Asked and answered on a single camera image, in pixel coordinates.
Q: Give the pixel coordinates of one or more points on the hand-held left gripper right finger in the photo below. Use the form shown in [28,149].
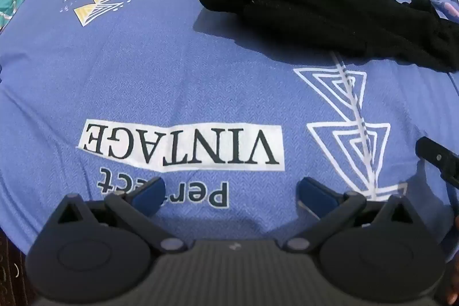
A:
[315,194]

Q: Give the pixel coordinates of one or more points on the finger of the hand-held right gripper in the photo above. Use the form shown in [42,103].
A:
[435,157]

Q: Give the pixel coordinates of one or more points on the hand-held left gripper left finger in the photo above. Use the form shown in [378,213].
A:
[149,194]

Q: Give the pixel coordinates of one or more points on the black pants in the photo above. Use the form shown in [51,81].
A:
[304,5]

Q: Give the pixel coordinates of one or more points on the blue printed bedsheet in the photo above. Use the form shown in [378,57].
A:
[179,76]

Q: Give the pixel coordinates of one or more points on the teal patterned quilt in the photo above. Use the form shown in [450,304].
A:
[10,6]

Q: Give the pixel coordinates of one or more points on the wooden bed frame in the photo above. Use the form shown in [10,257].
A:
[9,273]

